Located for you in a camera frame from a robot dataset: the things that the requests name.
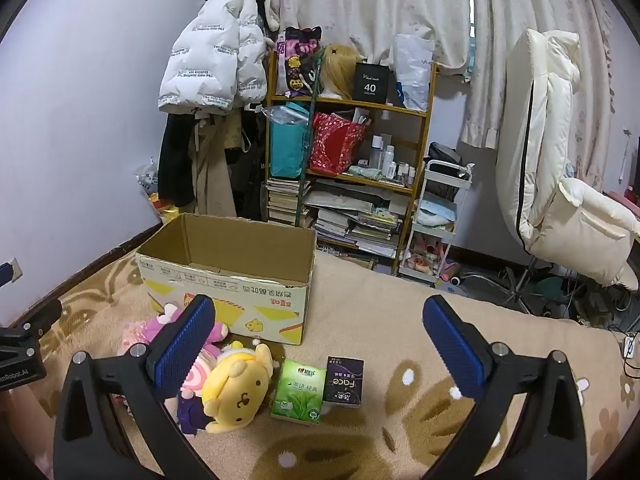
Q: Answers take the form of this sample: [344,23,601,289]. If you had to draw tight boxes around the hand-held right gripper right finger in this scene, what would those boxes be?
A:
[422,295,587,480]

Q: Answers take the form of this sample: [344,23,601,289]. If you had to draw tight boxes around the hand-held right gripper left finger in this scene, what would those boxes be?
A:
[52,294,218,480]

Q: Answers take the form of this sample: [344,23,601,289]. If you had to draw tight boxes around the pink bear plush toy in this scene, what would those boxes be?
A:
[145,302,230,348]

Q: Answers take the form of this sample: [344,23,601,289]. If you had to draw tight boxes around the printed cardboard box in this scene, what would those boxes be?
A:
[136,213,318,346]

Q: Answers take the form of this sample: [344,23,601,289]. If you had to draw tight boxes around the pink striped plush toy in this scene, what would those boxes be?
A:
[177,342,223,396]

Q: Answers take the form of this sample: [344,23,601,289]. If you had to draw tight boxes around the pale pink plush toy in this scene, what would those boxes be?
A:
[120,321,152,350]

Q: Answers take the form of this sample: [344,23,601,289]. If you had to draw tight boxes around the purple plush toy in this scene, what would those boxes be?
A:
[176,392,211,435]

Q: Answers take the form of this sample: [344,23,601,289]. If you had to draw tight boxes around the yellow dog plush toy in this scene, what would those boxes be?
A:
[200,340,275,435]

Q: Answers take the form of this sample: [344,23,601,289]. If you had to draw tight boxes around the beige patterned blanket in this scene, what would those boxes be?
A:
[10,245,640,480]

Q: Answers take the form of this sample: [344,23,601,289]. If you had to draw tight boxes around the black tissue pack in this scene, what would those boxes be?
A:
[322,356,365,408]

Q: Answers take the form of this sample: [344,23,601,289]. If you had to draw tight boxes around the green tissue pack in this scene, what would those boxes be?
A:
[270,358,327,426]

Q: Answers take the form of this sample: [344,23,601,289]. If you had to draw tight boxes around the gold foil bag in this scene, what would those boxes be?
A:
[149,192,182,222]

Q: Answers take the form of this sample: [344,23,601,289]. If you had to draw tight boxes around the pile of magazines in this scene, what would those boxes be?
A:
[305,182,412,259]

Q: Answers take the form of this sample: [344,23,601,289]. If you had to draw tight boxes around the white trolley cart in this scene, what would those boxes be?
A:
[400,160,474,282]

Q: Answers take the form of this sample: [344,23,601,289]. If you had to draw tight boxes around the stack of old books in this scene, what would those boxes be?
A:
[265,177,313,226]

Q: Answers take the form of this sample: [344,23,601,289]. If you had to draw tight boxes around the beige coat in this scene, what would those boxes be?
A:
[192,110,242,218]

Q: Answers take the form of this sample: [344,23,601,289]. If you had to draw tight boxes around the black coat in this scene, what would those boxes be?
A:
[160,111,200,209]

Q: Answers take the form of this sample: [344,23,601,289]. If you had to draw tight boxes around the dark hanging garment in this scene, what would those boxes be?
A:
[235,105,269,222]

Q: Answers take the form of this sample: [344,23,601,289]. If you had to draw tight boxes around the black bag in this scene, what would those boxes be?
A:
[427,141,462,166]

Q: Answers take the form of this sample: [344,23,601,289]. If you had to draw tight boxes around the pale green cloth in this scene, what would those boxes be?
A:
[347,165,384,182]

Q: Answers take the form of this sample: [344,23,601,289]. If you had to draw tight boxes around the row of white cosmetic bottles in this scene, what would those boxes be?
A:
[370,132,419,184]

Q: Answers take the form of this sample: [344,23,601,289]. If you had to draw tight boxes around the teal bag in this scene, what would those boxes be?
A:
[270,101,314,179]

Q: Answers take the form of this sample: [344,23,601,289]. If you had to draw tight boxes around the white recliner chair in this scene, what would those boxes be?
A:
[462,29,640,317]

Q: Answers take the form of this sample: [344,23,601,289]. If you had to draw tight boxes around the red gift bag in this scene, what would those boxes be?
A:
[309,112,368,176]

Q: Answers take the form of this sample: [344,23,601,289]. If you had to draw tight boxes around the wooden shelf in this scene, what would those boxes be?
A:
[264,50,438,276]

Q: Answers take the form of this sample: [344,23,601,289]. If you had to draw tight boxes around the white plastic bag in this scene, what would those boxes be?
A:
[392,34,435,112]

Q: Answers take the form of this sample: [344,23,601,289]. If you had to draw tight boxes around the black box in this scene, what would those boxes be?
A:
[353,62,391,104]

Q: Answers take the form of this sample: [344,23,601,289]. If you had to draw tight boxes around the white puffer jacket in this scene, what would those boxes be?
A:
[158,0,268,113]

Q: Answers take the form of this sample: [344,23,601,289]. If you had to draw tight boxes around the blonde wig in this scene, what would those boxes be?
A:
[320,45,359,101]

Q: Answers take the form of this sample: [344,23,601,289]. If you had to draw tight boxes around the cartoon print bag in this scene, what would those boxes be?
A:
[276,26,323,97]

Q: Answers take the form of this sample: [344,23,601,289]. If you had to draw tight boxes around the floral curtain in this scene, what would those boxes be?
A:
[461,0,619,191]
[271,0,473,81]

